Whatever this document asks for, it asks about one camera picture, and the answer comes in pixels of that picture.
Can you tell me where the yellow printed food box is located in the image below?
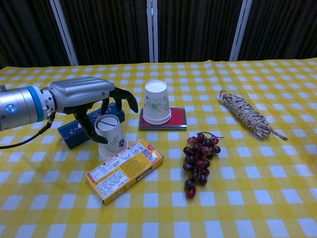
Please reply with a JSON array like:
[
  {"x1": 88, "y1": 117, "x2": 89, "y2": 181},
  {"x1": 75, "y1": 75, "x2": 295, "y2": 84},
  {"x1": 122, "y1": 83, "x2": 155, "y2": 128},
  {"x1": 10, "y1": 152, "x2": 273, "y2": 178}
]
[{"x1": 86, "y1": 138, "x2": 164, "y2": 206}]

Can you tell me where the white partition post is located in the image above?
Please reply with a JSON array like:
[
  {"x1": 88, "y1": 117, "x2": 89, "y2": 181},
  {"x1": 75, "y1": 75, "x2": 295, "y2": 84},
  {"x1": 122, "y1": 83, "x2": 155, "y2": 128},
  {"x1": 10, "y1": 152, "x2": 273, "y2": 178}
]
[
  {"x1": 49, "y1": 0, "x2": 79, "y2": 66},
  {"x1": 147, "y1": 0, "x2": 159, "y2": 63},
  {"x1": 229, "y1": 0, "x2": 253, "y2": 61}
]

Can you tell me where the white paper cup flower print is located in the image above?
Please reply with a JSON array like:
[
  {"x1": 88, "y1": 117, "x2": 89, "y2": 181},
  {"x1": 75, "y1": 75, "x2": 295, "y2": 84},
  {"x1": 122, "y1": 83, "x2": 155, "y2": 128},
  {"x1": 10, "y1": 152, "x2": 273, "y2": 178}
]
[{"x1": 144, "y1": 80, "x2": 171, "y2": 122}]

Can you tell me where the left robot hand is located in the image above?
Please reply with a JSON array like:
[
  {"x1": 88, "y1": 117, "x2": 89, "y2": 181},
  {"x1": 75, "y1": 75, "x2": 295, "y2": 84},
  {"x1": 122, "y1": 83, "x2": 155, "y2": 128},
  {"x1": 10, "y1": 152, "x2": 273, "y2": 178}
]
[{"x1": 50, "y1": 76, "x2": 139, "y2": 145}]

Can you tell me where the dark corrugated partition panel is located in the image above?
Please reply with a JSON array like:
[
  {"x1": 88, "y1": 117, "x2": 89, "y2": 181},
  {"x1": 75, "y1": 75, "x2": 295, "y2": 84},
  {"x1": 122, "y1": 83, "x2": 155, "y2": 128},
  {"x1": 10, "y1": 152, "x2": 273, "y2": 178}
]
[
  {"x1": 239, "y1": 0, "x2": 317, "y2": 61},
  {"x1": 0, "y1": 0, "x2": 72, "y2": 69},
  {"x1": 157, "y1": 0, "x2": 242, "y2": 62},
  {"x1": 60, "y1": 0, "x2": 151, "y2": 66}
]

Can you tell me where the coiled beige speckled rope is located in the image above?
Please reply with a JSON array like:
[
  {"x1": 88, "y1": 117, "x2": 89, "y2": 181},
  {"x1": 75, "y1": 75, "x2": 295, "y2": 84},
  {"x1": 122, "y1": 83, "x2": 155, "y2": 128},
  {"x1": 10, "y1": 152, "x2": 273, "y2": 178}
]
[{"x1": 218, "y1": 89, "x2": 289, "y2": 141}]

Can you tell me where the dark blue floral box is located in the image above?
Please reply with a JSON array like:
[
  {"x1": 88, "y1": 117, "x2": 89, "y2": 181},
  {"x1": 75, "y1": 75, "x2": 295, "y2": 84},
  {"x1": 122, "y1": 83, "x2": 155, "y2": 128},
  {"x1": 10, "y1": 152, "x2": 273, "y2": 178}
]
[{"x1": 57, "y1": 102, "x2": 125, "y2": 150}]

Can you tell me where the yellow white checkered tablecloth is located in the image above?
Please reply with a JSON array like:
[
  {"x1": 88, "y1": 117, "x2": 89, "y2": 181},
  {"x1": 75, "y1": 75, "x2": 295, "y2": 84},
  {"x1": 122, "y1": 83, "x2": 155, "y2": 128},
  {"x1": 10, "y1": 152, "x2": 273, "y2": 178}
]
[{"x1": 0, "y1": 57, "x2": 317, "y2": 238}]

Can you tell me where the paper cup with lined base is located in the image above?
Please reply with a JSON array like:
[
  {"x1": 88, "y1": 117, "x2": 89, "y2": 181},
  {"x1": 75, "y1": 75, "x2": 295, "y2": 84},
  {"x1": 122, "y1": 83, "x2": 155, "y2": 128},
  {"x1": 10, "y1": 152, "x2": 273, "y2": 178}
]
[{"x1": 95, "y1": 114, "x2": 128, "y2": 159}]

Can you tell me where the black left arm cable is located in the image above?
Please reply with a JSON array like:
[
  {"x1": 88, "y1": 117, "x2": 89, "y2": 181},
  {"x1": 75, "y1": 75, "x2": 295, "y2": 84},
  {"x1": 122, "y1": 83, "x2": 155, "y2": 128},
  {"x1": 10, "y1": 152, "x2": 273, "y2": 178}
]
[{"x1": 0, "y1": 113, "x2": 56, "y2": 150}]

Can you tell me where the red stamp pad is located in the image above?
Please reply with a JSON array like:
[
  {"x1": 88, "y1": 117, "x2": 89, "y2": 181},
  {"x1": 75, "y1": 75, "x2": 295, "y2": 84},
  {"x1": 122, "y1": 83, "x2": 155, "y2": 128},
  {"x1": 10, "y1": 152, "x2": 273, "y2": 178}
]
[{"x1": 138, "y1": 106, "x2": 188, "y2": 131}]

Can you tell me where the dark red grape bunch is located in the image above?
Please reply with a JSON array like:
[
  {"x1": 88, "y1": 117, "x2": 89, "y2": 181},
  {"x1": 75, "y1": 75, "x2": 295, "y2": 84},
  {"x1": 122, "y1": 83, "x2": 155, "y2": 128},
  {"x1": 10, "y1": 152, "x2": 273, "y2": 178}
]
[{"x1": 182, "y1": 131, "x2": 225, "y2": 199}]

